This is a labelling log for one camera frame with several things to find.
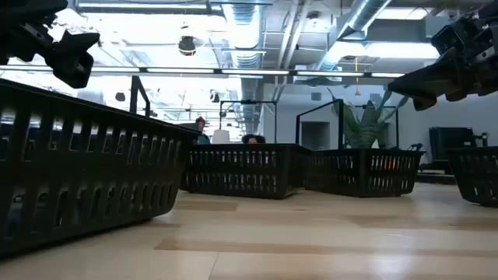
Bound black equipment cabinet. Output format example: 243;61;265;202
427;126;489;174

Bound silver spiral ventilation duct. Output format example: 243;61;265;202
314;0;392;73
222;0;266;135

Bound snake plant in white pot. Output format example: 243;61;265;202
325;86;410;150

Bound black metal workstation frame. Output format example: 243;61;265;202
219;100;278;145

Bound black plastic basket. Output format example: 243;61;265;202
304;146;426;198
180;142;310;201
442;145;498;208
0;79;202;258

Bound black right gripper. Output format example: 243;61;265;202
387;0;498;112

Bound long horizontal light bar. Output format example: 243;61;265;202
0;65;408;79

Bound wooden shelf with black frame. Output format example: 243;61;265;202
129;75;345;151

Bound person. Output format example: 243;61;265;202
240;133;267;145
193;115;212;145

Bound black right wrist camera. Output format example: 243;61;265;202
430;16;468;56

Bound white cylindrical object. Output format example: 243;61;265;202
212;129;231;145

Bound black aluminium rig frame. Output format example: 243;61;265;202
415;173;457;185

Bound yellow hanging cord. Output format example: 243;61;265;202
352;56;361;97

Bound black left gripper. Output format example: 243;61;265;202
0;0;101;89

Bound black round ceiling camera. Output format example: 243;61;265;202
178;35;198;57

